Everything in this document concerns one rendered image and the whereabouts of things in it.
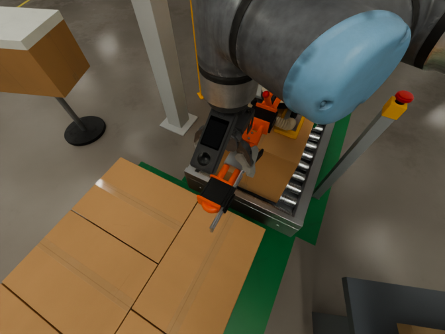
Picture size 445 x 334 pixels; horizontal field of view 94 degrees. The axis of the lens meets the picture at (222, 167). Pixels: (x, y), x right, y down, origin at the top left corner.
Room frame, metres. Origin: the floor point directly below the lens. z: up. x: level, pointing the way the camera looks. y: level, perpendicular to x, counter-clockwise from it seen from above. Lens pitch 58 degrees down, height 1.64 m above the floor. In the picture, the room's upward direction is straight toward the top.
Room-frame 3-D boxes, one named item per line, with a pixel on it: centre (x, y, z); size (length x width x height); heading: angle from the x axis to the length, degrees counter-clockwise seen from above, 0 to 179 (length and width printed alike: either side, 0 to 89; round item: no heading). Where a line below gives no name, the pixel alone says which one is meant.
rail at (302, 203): (1.36, -0.92, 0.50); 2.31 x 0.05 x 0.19; 152
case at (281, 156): (0.81, -0.26, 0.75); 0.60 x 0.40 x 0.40; 153
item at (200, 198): (0.26, 0.02, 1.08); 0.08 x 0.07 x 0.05; 152
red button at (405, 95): (0.75, -0.80, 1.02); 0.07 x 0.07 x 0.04
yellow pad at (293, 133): (0.75, -0.35, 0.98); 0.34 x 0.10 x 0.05; 152
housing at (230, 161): (0.38, -0.05, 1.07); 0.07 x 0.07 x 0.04; 62
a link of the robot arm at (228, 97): (0.29, -0.01, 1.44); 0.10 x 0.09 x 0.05; 62
